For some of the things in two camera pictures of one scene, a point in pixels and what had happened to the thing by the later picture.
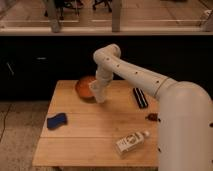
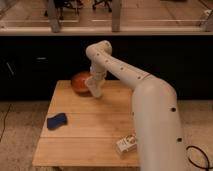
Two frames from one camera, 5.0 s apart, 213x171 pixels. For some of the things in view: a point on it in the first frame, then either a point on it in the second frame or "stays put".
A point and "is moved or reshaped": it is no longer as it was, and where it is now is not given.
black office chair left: [68, 4] stays put
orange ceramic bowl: [83, 89] is moved or reshaped
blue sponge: [56, 121] stays put
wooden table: [120, 132] stays put
